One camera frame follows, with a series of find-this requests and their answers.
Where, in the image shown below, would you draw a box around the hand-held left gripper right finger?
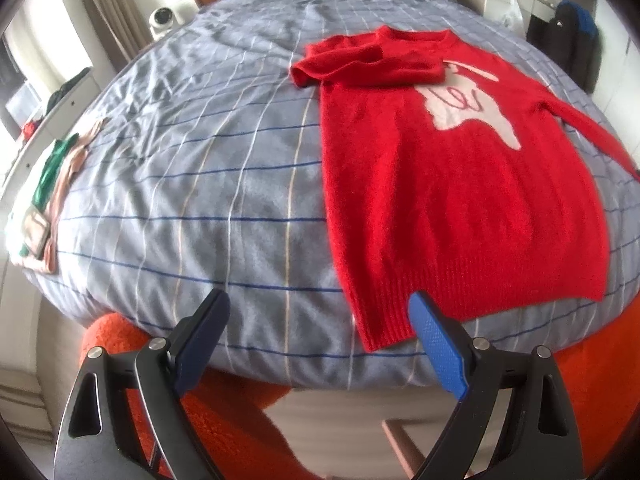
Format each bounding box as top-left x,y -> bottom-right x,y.
407,290 -> 587,480

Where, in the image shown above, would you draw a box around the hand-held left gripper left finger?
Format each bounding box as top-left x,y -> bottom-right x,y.
54,288 -> 236,480

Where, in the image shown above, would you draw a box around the red knit sweater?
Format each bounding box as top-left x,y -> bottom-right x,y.
290,25 -> 640,353

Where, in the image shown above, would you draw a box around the dark clothes on ledge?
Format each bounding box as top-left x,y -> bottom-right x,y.
46,66 -> 94,112

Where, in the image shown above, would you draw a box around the wooden furniture piece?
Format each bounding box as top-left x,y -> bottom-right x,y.
381,416 -> 432,480

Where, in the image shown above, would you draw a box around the grey-blue checked bed sheet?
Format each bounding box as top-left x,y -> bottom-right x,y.
7,0 -> 640,391

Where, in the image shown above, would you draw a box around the white window ledge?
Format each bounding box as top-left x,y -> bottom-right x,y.
0,67 -> 103,186

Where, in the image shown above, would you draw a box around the white round appliance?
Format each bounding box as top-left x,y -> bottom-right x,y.
148,6 -> 182,39

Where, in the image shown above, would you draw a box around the white plastic bag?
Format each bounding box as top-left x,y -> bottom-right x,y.
500,0 -> 524,32

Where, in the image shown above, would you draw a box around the beige curtain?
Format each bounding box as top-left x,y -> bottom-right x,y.
75,0 -> 202,58

